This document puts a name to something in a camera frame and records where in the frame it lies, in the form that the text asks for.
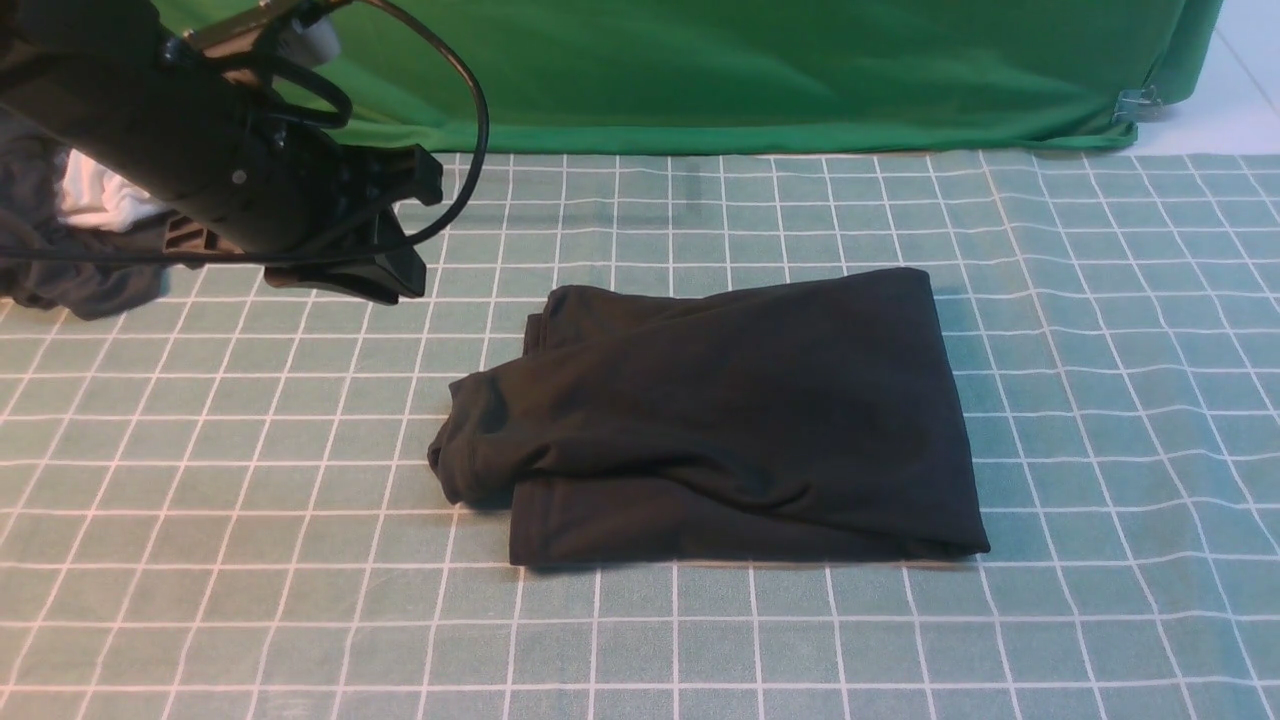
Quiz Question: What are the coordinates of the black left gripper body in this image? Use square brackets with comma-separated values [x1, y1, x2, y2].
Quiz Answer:
[20, 50, 401, 256]

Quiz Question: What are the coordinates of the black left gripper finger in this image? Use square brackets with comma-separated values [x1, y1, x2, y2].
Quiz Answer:
[346, 145, 444, 206]
[262, 225, 428, 306]

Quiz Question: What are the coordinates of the gray long-sleeve top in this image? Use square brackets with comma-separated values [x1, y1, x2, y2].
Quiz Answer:
[428, 266, 991, 568]

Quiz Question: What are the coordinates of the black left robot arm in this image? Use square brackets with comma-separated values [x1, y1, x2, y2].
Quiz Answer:
[3, 1, 443, 305]

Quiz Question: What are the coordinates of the white crumpled cloth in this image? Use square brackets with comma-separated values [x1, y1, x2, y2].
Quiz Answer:
[56, 150, 168, 233]

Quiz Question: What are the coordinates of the dark gray crumpled garment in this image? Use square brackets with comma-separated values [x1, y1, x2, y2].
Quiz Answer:
[3, 111, 174, 322]

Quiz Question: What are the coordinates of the green backdrop cloth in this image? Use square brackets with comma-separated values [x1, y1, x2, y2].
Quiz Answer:
[150, 0, 1225, 155]

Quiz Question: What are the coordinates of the teal checkered tablecloth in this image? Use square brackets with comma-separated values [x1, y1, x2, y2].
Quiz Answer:
[1, 152, 1279, 719]

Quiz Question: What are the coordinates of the metal binder clip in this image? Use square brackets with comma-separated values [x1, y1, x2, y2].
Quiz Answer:
[1111, 85, 1165, 126]

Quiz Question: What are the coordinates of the black cable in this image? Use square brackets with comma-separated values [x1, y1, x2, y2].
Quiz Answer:
[0, 0, 492, 269]

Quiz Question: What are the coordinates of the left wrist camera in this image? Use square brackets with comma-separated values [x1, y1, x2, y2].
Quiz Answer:
[183, 1, 340, 68]

